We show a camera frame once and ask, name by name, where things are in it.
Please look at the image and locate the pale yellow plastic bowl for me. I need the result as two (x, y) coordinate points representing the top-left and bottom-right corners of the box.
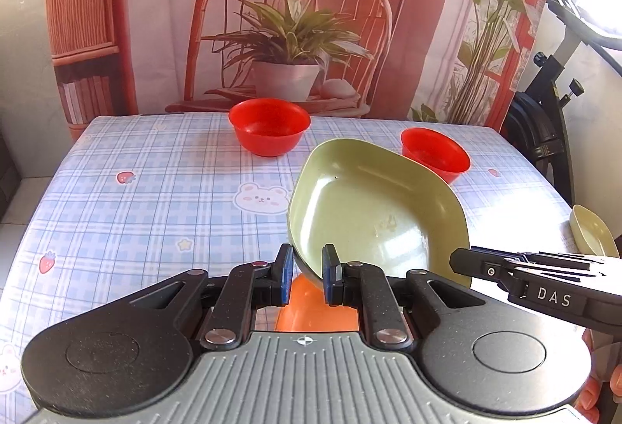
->
(569, 204), (620, 258)

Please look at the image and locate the green plastic bowl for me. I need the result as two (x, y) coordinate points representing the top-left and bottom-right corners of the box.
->
(287, 138), (471, 286)

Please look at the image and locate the operator hand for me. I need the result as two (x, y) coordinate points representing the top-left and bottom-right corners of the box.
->
(571, 328), (622, 424)

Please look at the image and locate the orange plastic bowl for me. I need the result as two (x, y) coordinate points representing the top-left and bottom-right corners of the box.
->
(275, 274), (358, 332)

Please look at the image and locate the red plastic bowl far left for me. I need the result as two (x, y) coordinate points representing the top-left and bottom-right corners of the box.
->
(229, 97), (311, 158)

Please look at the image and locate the red plastic bowl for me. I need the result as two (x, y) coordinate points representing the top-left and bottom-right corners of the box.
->
(401, 127), (471, 184)
(229, 97), (311, 158)

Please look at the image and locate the red plastic bowl right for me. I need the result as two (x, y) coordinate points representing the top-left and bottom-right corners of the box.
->
(401, 127), (471, 184)

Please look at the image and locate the blue plaid tablecloth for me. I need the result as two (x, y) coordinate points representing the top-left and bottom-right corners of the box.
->
(0, 112), (592, 424)

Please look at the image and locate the black exercise bike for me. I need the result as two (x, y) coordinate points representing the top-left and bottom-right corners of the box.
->
(501, 0), (621, 205)

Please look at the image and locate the printed room backdrop curtain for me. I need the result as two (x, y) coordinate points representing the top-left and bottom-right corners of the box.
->
(45, 0), (545, 135)

